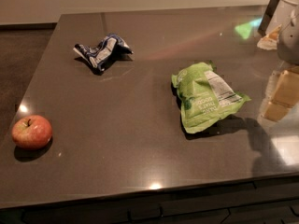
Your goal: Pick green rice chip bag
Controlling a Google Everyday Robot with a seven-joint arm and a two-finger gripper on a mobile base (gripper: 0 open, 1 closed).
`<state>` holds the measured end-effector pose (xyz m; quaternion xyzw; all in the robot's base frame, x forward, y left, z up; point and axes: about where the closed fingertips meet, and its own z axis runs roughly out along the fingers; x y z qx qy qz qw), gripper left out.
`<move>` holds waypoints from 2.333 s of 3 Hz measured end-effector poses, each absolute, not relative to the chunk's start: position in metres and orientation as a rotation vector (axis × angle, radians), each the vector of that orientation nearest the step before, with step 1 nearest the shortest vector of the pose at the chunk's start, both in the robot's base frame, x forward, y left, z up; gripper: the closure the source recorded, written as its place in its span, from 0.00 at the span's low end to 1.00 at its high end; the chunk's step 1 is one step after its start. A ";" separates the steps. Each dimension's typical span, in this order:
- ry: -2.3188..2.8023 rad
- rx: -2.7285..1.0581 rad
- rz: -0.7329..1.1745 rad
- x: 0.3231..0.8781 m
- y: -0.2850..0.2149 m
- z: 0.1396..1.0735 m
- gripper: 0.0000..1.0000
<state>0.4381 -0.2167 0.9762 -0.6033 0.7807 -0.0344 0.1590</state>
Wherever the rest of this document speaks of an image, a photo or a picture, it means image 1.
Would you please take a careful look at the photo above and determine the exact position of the dark panel at table corner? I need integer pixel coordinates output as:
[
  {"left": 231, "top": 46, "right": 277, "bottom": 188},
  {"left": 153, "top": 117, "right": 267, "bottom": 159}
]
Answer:
[{"left": 258, "top": 0, "right": 280, "bottom": 35}]

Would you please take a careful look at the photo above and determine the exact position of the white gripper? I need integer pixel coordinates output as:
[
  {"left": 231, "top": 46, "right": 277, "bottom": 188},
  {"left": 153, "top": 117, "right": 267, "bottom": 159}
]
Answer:
[{"left": 257, "top": 7, "right": 299, "bottom": 122}]

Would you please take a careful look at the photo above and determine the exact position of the blue white crumpled snack bag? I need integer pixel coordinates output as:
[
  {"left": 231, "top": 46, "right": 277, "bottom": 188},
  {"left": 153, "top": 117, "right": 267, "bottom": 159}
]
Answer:
[{"left": 73, "top": 34, "right": 133, "bottom": 71}]

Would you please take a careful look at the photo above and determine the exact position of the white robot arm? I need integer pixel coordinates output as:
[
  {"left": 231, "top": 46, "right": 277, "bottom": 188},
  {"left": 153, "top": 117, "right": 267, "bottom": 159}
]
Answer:
[{"left": 257, "top": 0, "right": 299, "bottom": 122}]

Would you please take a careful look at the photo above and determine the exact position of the red apple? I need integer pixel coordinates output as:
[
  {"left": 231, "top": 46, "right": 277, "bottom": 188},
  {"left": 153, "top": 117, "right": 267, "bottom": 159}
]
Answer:
[{"left": 11, "top": 115, "right": 52, "bottom": 150}]

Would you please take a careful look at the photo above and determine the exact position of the green rice chip bag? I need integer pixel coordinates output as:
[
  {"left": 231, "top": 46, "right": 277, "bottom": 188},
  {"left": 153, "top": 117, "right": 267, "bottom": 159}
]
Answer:
[{"left": 171, "top": 63, "right": 250, "bottom": 133}]

